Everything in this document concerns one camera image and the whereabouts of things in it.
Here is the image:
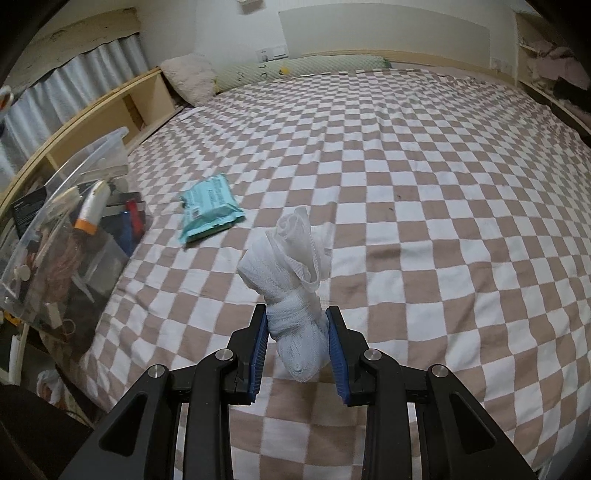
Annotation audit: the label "white plastic bag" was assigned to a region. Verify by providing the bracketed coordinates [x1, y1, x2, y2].
[37, 369, 65, 407]

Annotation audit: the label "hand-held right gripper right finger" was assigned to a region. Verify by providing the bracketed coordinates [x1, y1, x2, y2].
[325, 305, 536, 480]

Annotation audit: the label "dark clothes pile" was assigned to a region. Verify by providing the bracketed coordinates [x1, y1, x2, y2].
[551, 78, 591, 112]

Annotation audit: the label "blue plastic tool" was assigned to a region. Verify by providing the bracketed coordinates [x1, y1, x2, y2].
[117, 210, 144, 254]

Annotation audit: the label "pink clothes pile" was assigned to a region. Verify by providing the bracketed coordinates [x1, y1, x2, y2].
[531, 41, 578, 84]

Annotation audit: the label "checkered bed sheet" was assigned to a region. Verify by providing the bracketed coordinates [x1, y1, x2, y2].
[41, 65, 591, 480]

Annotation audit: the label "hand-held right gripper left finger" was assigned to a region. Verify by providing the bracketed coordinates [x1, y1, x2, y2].
[60, 305, 269, 480]

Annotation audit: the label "teal wipes packet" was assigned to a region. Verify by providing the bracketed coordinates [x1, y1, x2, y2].
[178, 173, 245, 248]

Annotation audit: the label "grey curtain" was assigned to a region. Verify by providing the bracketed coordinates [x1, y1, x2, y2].
[0, 34, 153, 185]

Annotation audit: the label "silver tube with orange band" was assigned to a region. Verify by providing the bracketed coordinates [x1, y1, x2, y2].
[74, 181, 112, 236]

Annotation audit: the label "long green bolster pillow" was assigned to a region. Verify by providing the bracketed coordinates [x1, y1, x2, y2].
[215, 54, 393, 93]

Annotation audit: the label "white plush pillow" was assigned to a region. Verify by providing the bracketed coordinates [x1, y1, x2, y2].
[159, 54, 218, 104]

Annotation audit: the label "wooden bedside shelf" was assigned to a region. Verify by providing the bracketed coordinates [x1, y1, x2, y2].
[0, 67, 176, 199]

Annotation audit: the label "wooden wardrobe shelf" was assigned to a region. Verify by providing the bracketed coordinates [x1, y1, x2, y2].
[512, 9, 591, 130]

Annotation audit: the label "white socks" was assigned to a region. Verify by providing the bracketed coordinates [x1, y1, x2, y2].
[236, 206, 334, 384]

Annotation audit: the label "clear plastic bag of cosmetics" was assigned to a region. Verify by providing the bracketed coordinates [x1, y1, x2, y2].
[0, 127, 153, 333]

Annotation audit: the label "black cardboard box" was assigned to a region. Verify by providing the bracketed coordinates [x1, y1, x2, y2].
[11, 188, 49, 236]

